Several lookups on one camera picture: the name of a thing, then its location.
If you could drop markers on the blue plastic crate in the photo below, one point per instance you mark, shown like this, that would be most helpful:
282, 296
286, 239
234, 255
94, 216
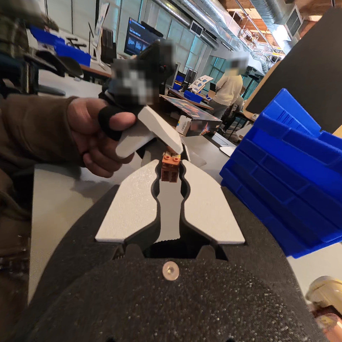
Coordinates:
47, 36
72, 54

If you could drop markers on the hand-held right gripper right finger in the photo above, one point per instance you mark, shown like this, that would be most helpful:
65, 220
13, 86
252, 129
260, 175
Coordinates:
211, 208

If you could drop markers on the black board with wooden edge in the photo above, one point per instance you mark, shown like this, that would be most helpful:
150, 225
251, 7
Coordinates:
304, 69

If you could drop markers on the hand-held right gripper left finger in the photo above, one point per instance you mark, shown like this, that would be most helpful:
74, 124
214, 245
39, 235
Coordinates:
128, 211

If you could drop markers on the colourful printed toy box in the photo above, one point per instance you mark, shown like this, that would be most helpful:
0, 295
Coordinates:
195, 115

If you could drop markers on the person's left forearm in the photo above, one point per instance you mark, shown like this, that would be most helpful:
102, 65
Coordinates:
32, 133

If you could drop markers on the grey desk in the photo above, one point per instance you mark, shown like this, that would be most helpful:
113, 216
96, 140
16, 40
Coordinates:
59, 203

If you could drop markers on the tan brown brick toy figure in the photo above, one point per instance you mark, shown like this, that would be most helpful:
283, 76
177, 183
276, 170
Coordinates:
327, 304

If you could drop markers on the small orange brick assembly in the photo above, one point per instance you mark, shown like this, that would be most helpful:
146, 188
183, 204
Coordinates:
170, 166

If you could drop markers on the person's brown jacket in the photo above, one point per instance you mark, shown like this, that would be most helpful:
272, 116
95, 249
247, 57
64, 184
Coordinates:
10, 256

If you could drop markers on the black computer monitor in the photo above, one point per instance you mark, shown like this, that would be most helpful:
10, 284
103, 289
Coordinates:
140, 38

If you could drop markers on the person's left hand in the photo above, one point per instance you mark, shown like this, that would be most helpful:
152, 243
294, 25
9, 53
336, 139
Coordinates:
85, 133

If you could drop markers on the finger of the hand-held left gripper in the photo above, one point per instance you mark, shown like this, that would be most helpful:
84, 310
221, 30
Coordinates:
147, 125

